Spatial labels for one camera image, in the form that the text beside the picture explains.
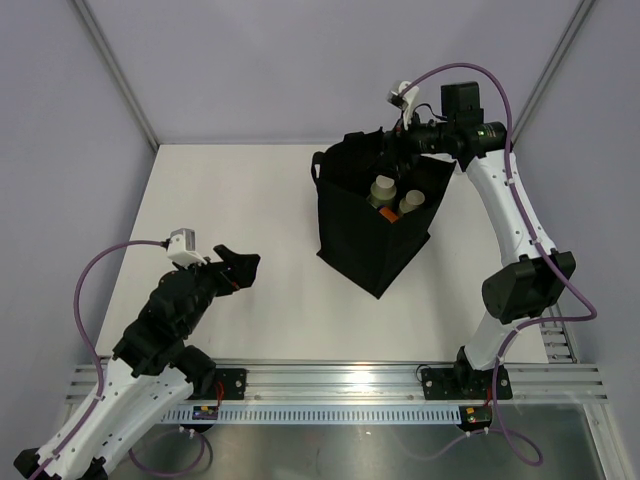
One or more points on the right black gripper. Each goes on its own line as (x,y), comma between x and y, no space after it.
(393,144)

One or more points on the right aluminium frame post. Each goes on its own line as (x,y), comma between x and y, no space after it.
(556,59)

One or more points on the green bottle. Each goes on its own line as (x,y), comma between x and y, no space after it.
(410,202)
(382,192)

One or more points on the white slotted cable duct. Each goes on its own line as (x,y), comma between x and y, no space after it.
(315,415)

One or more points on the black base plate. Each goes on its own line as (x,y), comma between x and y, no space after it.
(443,383)
(233,384)

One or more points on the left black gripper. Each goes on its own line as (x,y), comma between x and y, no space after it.
(236,271)

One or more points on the orange bottle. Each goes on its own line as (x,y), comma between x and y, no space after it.
(388,214)

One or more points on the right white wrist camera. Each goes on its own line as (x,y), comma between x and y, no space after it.
(403,95)

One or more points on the aluminium frame post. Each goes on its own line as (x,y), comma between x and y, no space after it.
(556,59)
(100,43)

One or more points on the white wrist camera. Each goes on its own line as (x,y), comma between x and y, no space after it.
(403,95)
(182,247)

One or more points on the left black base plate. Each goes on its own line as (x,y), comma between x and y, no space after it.
(233,384)

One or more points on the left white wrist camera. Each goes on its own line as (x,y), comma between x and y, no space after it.
(182,247)

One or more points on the aluminium rail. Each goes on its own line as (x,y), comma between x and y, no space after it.
(362,383)

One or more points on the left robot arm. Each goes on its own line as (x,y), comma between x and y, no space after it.
(151,369)

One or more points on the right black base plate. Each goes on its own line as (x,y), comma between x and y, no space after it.
(443,383)

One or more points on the black canvas bag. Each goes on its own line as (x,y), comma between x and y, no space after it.
(354,238)

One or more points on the left aluminium frame post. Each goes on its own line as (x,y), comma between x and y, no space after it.
(100,43)

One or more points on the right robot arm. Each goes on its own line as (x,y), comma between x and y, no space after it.
(534,272)

